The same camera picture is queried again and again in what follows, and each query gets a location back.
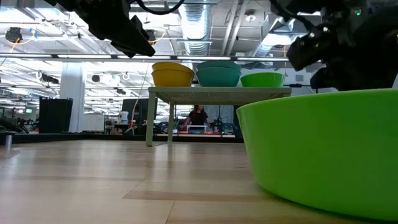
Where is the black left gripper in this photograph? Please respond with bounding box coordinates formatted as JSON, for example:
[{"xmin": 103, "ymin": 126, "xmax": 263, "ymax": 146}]
[{"xmin": 73, "ymin": 0, "xmax": 155, "ymax": 58}]

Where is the white box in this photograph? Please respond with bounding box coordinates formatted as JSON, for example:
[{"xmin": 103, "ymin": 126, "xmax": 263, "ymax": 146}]
[{"xmin": 186, "ymin": 124, "xmax": 208, "ymax": 134}]

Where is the pale green perforated metal shelf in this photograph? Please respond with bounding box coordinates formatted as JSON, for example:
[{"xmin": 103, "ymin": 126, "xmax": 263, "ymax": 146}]
[{"xmin": 145, "ymin": 86, "xmax": 292, "ymax": 147}]

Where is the yellow bowl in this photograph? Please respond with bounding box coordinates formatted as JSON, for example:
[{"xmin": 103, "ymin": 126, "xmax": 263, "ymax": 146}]
[
  {"xmin": 151, "ymin": 69, "xmax": 195, "ymax": 88},
  {"xmin": 151, "ymin": 62, "xmax": 195, "ymax": 75}
]

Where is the silver smooth ventilation duct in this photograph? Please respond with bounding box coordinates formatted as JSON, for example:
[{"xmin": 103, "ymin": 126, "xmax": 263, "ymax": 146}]
[{"xmin": 251, "ymin": 15, "xmax": 299, "ymax": 63}]

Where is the person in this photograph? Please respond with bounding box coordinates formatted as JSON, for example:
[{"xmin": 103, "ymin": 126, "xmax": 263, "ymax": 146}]
[{"xmin": 182, "ymin": 105, "xmax": 213, "ymax": 131}]

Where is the black aluminium table frame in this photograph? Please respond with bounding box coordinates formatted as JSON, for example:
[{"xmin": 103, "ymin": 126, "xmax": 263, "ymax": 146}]
[{"xmin": 0, "ymin": 132, "xmax": 244, "ymax": 144}]

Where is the plain green plastic bowl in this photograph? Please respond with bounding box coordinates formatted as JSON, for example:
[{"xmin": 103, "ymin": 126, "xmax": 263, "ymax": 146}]
[
  {"xmin": 236, "ymin": 88, "xmax": 398, "ymax": 222},
  {"xmin": 239, "ymin": 72, "xmax": 286, "ymax": 88}
]

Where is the white building column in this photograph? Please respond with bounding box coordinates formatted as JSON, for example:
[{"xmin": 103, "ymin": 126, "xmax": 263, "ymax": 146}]
[{"xmin": 59, "ymin": 62, "xmax": 85, "ymax": 133}]

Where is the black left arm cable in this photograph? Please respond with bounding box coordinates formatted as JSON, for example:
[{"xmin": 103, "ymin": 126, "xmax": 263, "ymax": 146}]
[{"xmin": 135, "ymin": 0, "xmax": 187, "ymax": 16}]

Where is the black cabinet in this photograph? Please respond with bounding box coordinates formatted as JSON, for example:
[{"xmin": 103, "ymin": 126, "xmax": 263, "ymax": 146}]
[{"xmin": 39, "ymin": 97, "xmax": 74, "ymax": 134}]

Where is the long bar with light strips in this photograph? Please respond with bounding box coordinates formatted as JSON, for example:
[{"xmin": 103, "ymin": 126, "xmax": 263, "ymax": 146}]
[{"xmin": 0, "ymin": 53, "xmax": 290, "ymax": 63}]

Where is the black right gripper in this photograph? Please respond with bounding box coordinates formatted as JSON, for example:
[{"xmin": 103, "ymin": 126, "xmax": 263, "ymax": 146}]
[{"xmin": 287, "ymin": 6, "xmax": 398, "ymax": 91}]

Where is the black monitor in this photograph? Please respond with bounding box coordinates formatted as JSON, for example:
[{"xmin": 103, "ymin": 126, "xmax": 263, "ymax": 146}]
[{"xmin": 121, "ymin": 98, "xmax": 159, "ymax": 135}]

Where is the black round ceiling device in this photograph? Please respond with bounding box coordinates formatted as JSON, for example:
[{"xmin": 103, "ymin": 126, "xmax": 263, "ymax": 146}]
[{"xmin": 4, "ymin": 27, "xmax": 24, "ymax": 43}]

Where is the silver ribbed ventilation duct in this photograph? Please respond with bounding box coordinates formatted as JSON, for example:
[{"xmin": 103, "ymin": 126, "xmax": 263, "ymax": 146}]
[{"xmin": 177, "ymin": 0, "xmax": 215, "ymax": 68}]

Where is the black horizontal stand bar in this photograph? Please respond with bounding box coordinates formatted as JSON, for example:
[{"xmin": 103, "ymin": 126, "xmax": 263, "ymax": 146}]
[{"xmin": 284, "ymin": 83, "xmax": 318, "ymax": 94}]

